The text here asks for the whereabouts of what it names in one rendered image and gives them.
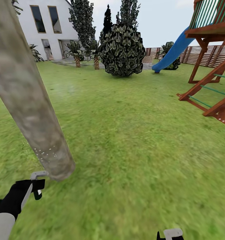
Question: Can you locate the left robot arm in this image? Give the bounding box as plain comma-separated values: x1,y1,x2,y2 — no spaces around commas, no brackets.
0,170,49,240

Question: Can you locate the pesticide atomizer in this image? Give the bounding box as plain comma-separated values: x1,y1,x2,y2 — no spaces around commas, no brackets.
33,189,42,200

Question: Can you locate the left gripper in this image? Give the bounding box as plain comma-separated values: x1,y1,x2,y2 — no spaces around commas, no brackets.
33,179,45,191

